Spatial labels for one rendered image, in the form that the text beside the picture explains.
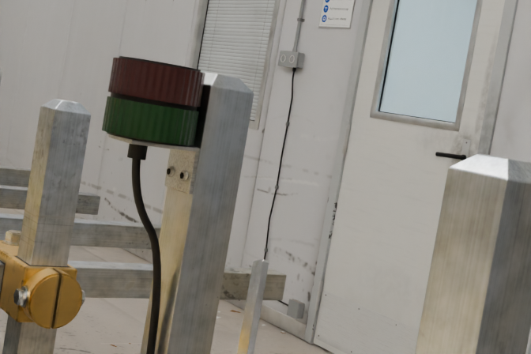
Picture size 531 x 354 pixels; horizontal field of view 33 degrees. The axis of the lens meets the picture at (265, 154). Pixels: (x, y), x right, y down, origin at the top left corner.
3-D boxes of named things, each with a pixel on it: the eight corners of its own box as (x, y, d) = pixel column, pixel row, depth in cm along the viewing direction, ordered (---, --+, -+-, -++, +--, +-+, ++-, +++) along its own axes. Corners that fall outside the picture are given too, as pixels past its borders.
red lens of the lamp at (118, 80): (171, 101, 63) (177, 69, 63) (217, 110, 58) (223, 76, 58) (92, 88, 59) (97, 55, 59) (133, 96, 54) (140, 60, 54)
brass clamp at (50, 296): (30, 290, 92) (38, 241, 91) (84, 329, 81) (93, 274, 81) (-31, 288, 88) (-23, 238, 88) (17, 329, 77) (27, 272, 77)
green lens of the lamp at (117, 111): (166, 137, 63) (171, 105, 63) (211, 148, 58) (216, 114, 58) (86, 126, 59) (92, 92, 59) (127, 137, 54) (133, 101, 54)
